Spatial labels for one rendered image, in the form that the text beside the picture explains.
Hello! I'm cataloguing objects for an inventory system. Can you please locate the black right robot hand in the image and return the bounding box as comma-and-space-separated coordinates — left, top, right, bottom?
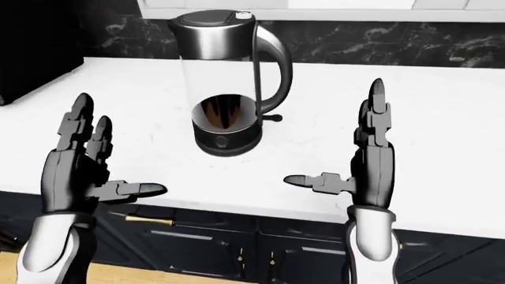
283, 77, 396, 211

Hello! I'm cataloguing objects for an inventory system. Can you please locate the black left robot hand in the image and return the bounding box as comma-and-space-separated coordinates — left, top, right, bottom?
40, 92, 169, 215

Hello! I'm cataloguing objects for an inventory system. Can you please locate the glass and steel electric kettle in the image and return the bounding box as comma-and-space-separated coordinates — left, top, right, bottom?
166, 9, 294, 159

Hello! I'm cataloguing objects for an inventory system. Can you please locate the dark cabinet door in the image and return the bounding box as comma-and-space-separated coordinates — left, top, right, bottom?
90, 224, 260, 279
256, 218, 352, 284

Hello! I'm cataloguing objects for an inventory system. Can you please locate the dark cabinet drawer front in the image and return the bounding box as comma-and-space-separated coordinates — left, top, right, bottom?
94, 204, 260, 237

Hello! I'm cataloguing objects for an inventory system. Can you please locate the black appliance box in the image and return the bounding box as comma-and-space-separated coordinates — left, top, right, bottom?
0, 0, 86, 107

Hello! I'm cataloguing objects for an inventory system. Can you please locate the white upper cabinet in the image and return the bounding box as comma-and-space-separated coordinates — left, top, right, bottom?
137, 0, 505, 24

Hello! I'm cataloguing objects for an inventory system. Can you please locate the brass drawer handle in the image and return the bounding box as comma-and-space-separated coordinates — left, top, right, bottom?
125, 215, 178, 226

